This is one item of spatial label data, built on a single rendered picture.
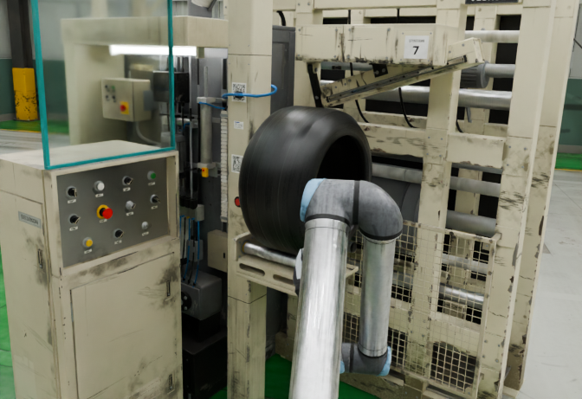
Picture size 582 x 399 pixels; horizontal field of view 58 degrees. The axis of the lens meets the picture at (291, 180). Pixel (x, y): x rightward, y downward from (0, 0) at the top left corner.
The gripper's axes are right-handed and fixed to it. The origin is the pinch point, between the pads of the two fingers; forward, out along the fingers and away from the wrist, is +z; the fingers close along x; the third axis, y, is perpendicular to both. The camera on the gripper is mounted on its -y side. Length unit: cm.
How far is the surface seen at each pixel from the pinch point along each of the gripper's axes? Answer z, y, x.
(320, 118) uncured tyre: 47, 14, 12
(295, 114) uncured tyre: 52, 15, 3
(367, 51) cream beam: 73, 29, 32
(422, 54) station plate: 62, 26, 51
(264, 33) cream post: 90, 15, -2
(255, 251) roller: 11.9, 33.7, -31.3
